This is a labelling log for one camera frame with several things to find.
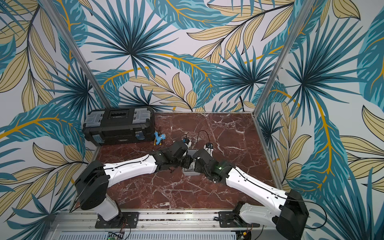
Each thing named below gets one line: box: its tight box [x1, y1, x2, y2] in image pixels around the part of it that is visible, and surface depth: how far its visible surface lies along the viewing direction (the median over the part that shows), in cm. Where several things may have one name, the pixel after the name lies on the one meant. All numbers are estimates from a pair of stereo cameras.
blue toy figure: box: [153, 131, 167, 146], surface depth 102 cm
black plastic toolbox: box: [82, 106, 155, 146], surface depth 93 cm
